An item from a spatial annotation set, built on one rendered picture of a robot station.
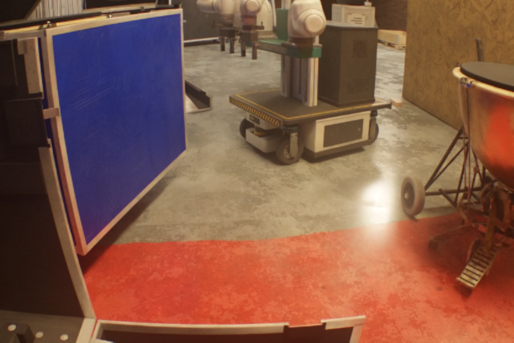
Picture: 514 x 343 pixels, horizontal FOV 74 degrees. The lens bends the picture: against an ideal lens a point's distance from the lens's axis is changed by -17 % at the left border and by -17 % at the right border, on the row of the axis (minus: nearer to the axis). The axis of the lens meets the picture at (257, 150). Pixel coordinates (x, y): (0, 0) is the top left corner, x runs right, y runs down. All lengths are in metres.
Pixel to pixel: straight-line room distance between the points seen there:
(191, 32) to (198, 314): 7.25
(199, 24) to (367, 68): 6.01
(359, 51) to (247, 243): 1.45
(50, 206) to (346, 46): 2.02
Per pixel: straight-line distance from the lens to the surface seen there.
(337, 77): 2.57
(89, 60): 1.43
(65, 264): 1.11
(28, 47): 0.91
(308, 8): 2.09
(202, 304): 1.47
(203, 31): 8.42
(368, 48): 2.69
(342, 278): 1.59
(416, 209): 1.98
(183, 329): 1.19
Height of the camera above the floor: 1.01
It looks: 22 degrees down
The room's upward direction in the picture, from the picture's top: straight up
